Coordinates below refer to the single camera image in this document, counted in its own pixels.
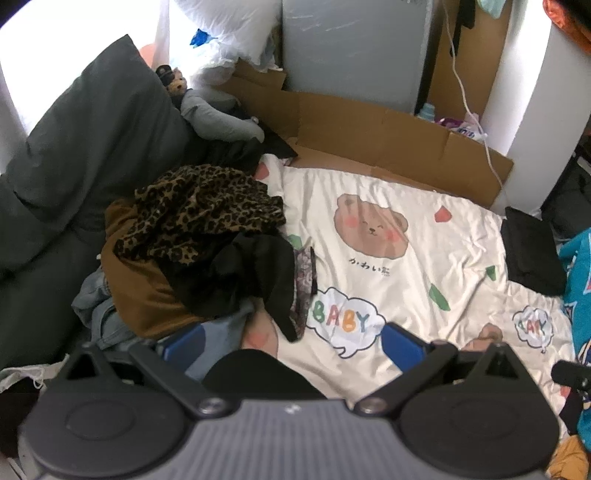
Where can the leopard print skirt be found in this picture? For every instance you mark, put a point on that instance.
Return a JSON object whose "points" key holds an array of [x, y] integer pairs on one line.
{"points": [[194, 207]]}

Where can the flattened cardboard sheet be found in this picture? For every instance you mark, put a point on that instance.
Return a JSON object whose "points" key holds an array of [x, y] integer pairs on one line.
{"points": [[369, 138]]}

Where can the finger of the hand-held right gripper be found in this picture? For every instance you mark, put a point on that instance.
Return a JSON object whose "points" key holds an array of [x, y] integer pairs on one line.
{"points": [[572, 373]]}

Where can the dark bag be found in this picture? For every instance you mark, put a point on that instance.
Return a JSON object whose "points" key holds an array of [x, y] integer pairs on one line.
{"points": [[570, 203]]}

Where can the white cloth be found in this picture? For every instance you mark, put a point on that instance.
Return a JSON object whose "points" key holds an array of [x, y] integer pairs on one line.
{"points": [[23, 376]]}

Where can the small bear toy with sunglasses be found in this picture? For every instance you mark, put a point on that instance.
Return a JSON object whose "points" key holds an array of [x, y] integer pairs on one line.
{"points": [[171, 79]]}

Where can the folded black garment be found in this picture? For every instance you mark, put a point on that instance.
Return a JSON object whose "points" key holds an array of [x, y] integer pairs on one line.
{"points": [[531, 254]]}

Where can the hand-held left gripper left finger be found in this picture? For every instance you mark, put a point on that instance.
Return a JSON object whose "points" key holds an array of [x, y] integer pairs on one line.
{"points": [[184, 346]]}

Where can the hanging teal cloth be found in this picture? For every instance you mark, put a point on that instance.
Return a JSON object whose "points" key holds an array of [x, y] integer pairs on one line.
{"points": [[491, 7]]}

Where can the white pillow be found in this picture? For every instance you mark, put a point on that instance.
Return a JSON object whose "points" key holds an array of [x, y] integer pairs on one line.
{"points": [[231, 23]]}

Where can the blue jeans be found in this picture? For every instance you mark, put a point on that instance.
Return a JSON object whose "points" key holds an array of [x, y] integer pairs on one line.
{"points": [[97, 314]]}

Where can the brown cardboard panel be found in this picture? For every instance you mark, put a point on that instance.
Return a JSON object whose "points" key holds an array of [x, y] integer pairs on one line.
{"points": [[485, 60]]}

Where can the crumpled black garment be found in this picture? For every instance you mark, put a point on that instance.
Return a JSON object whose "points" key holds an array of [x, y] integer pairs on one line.
{"points": [[240, 272]]}

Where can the grey plush toy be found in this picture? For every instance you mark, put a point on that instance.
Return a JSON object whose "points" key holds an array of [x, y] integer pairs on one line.
{"points": [[217, 120]]}

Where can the clear plastic bag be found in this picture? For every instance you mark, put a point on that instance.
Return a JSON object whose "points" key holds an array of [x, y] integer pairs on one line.
{"points": [[212, 60]]}

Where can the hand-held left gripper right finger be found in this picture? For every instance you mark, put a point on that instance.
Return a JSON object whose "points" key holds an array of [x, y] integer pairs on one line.
{"points": [[401, 346]]}

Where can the dark grey bedding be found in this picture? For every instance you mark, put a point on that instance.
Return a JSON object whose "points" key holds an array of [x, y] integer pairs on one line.
{"points": [[37, 286]]}

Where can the orange towel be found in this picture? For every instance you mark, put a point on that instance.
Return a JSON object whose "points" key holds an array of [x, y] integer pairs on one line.
{"points": [[570, 11]]}

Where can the floral patterned garment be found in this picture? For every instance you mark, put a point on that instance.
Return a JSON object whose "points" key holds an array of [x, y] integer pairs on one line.
{"points": [[304, 286]]}

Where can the teal printed blanket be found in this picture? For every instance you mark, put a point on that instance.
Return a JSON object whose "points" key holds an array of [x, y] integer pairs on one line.
{"points": [[577, 286]]}

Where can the grey upright mattress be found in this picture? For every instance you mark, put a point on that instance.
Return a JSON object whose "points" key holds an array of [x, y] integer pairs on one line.
{"points": [[355, 50]]}

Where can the light blue bottle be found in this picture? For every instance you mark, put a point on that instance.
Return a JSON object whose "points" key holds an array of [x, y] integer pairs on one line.
{"points": [[427, 110]]}

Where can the brown garment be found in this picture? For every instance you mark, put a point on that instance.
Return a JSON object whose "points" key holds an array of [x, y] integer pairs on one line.
{"points": [[138, 295]]}

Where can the dark grey pillow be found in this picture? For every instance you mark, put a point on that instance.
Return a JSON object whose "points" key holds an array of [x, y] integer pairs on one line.
{"points": [[92, 138]]}

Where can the yellow garment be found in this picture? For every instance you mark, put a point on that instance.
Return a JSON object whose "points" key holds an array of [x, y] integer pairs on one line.
{"points": [[572, 461]]}

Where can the black cloth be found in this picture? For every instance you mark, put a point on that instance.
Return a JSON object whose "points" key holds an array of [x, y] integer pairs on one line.
{"points": [[240, 152]]}

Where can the cream printed blanket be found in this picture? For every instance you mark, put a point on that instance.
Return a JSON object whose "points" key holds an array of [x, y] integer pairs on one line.
{"points": [[415, 295]]}

